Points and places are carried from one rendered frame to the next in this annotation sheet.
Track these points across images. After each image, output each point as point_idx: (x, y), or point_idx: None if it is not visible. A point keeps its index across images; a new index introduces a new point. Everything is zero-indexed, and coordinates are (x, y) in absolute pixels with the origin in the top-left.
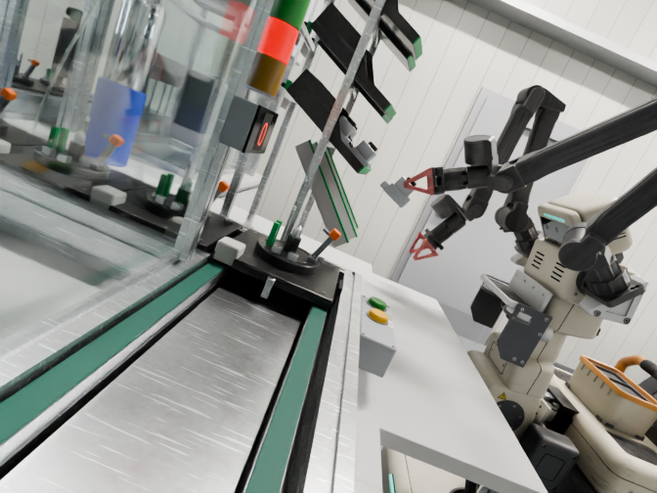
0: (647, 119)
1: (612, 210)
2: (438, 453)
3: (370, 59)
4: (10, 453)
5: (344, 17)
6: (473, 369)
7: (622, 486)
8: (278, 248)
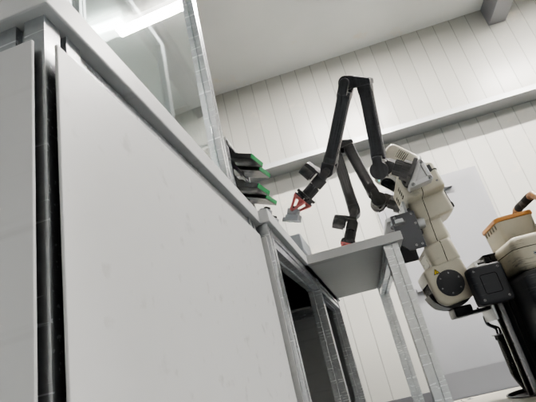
0: (340, 107)
1: (369, 143)
2: (338, 247)
3: (243, 181)
4: None
5: None
6: None
7: (526, 252)
8: None
